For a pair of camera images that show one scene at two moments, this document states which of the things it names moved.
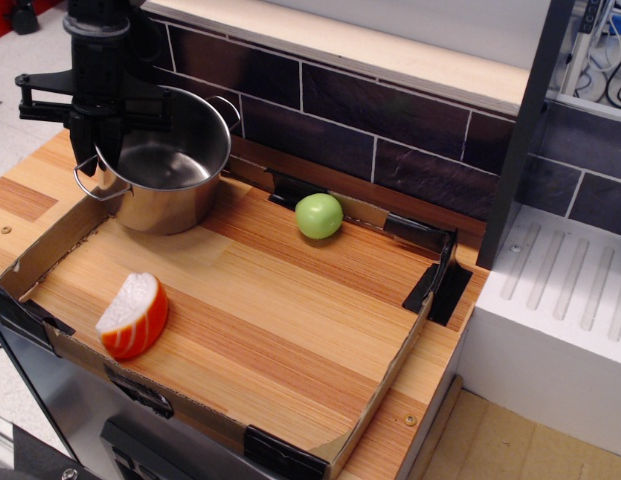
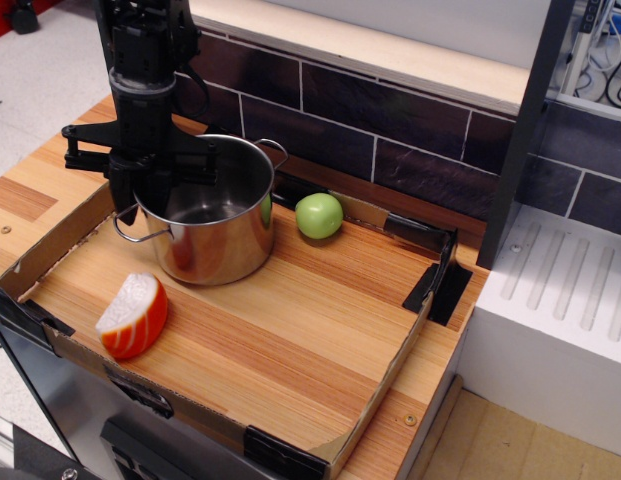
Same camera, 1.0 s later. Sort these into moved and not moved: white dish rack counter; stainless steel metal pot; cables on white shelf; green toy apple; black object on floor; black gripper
Moved: black gripper; stainless steel metal pot
Not moved: cables on white shelf; black object on floor; white dish rack counter; green toy apple
